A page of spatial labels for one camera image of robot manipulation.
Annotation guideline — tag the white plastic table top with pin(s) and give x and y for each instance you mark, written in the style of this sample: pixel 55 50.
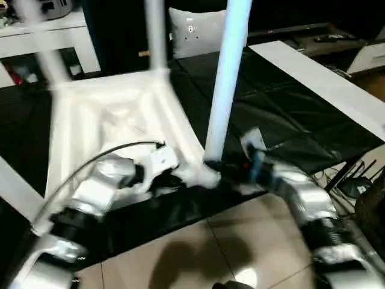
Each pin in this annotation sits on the white plastic table top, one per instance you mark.
pixel 90 99

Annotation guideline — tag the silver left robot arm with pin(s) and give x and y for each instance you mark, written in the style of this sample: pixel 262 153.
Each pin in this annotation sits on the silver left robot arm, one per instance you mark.
pixel 96 186

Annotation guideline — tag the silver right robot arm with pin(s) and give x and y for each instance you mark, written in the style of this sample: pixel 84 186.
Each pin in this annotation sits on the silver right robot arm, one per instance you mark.
pixel 300 192

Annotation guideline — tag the black work mat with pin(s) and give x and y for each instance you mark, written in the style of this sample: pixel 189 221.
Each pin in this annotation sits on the black work mat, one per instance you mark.
pixel 285 105

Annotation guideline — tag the black metal floor bar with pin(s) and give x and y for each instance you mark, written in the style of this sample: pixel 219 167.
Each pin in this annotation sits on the black metal floor bar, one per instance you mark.
pixel 340 176

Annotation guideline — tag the white flat board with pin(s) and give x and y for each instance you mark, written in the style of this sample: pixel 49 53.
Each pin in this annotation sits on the white flat board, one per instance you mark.
pixel 316 81

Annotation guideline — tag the grey cushion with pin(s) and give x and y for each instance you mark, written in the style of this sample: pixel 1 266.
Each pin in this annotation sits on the grey cushion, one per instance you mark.
pixel 195 39

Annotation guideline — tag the dark low bench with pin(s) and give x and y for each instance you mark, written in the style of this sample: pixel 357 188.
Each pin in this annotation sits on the dark low bench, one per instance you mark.
pixel 331 49

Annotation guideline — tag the white appliance box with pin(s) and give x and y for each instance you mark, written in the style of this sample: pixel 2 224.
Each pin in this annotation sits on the white appliance box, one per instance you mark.
pixel 370 57

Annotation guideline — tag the white sideboard with glass doors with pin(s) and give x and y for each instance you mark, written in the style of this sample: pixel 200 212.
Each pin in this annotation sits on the white sideboard with glass doors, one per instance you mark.
pixel 60 39

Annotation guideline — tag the grey rounded bag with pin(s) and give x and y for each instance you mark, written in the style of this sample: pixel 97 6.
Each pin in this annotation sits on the grey rounded bag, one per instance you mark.
pixel 57 9

